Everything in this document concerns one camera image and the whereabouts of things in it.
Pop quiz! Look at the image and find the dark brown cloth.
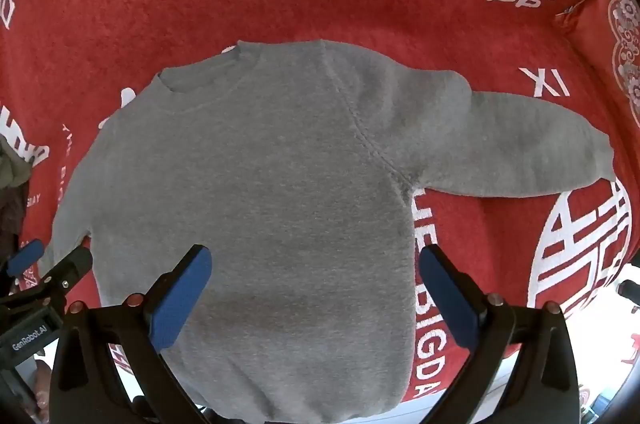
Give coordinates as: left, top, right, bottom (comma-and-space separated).
0, 184, 27, 249

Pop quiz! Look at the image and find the grey sweater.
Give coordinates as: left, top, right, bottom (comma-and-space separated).
39, 38, 615, 422

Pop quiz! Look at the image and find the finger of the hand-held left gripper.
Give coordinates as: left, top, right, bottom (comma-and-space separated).
27, 246, 95, 305
5, 239, 46, 277

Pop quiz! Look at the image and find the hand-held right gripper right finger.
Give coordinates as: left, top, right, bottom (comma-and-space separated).
419, 245, 583, 424

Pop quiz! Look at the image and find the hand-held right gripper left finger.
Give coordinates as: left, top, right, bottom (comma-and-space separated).
50, 244, 213, 424

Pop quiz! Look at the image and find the red printed blanket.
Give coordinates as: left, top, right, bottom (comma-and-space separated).
0, 0, 640, 405

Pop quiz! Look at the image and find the red embroidered pillow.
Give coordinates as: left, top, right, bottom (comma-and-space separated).
554, 0, 640, 129

